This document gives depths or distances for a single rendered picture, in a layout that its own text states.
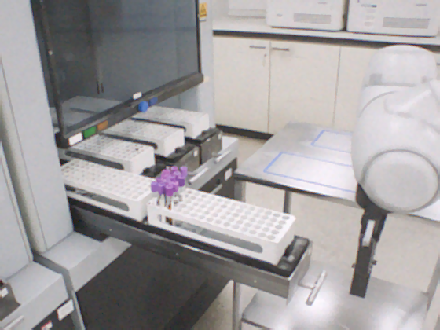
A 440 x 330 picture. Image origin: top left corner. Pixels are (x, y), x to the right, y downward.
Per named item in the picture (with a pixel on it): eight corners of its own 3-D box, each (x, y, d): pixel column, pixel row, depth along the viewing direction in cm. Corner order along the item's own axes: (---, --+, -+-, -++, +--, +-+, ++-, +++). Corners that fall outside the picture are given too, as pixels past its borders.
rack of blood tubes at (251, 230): (148, 229, 92) (144, 204, 89) (173, 207, 99) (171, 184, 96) (276, 270, 77) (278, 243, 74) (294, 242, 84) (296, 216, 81)
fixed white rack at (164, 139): (93, 144, 136) (89, 126, 133) (112, 133, 143) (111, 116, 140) (166, 160, 122) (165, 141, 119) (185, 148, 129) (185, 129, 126)
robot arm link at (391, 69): (353, 133, 67) (349, 166, 57) (364, 38, 60) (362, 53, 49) (420, 141, 63) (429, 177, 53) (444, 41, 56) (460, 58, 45)
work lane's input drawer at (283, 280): (43, 217, 111) (36, 188, 106) (78, 194, 121) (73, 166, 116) (308, 316, 75) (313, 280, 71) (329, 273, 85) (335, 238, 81)
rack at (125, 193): (52, 195, 107) (47, 174, 104) (78, 178, 114) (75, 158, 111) (141, 225, 93) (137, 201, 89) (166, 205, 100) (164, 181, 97)
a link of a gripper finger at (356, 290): (372, 267, 71) (371, 269, 71) (364, 296, 75) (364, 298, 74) (356, 262, 73) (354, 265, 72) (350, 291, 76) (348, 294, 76)
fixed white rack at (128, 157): (59, 162, 125) (55, 143, 122) (82, 149, 132) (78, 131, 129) (133, 182, 110) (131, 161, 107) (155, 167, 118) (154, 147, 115)
